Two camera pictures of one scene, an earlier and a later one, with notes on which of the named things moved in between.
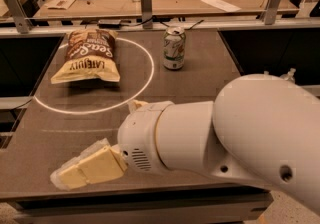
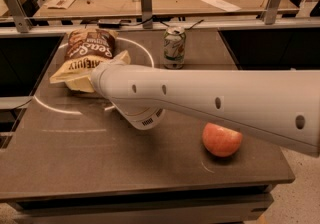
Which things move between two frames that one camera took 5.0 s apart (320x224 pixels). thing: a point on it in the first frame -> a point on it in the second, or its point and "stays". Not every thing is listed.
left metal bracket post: x=22 y=21 stays
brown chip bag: x=90 y=55 stays
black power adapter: x=109 y=23 stays
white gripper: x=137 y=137 -> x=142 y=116
